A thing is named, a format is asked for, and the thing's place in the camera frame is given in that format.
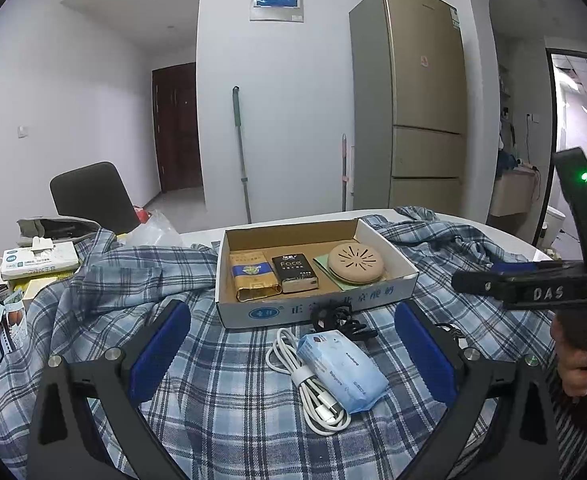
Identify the black cable bundle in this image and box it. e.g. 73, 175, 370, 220
309, 305, 379, 342

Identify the person's right hand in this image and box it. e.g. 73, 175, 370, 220
548, 317, 587, 399

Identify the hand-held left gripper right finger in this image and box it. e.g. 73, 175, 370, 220
394, 300, 560, 480

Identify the white tissue box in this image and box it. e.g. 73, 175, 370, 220
0, 236, 80, 281

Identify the yellow flat box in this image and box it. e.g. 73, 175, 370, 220
11, 272, 74, 306

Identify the white toilet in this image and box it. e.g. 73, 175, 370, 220
546, 206, 567, 241

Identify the grey fabric bag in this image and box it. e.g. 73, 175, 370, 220
16, 215, 102, 247

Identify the coiled white cable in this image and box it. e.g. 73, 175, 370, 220
265, 327, 351, 435

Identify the cardboard box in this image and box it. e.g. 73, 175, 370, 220
215, 217, 420, 330

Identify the green cloth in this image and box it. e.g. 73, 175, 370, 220
313, 255, 349, 291

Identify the dark wooden door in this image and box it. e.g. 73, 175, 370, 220
152, 62, 203, 193

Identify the black tissue pack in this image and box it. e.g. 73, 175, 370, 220
272, 254, 320, 294

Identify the grey mop handle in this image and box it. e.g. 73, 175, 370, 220
232, 86, 253, 224

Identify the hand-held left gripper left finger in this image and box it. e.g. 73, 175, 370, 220
26, 299, 192, 480

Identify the clear plastic bag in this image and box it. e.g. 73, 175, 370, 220
124, 209, 184, 248

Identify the beige counter cabinet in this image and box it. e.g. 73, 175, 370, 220
488, 165, 539, 218

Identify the dark framed doorway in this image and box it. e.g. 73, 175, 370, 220
531, 47, 587, 248

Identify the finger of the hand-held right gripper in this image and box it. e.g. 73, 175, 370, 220
451, 270, 529, 303
491, 260, 581, 277

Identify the round beige perforated case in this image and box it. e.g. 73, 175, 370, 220
327, 242, 387, 287

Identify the gold cigarette pack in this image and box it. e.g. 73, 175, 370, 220
230, 251, 283, 303

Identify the black chair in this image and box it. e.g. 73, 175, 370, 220
50, 161, 140, 235

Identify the blue plaid shirt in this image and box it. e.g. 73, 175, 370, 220
0, 205, 581, 480

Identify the gold refrigerator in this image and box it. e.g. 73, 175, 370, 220
348, 0, 467, 216

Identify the blue wet wipes packet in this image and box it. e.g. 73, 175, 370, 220
296, 331, 389, 414

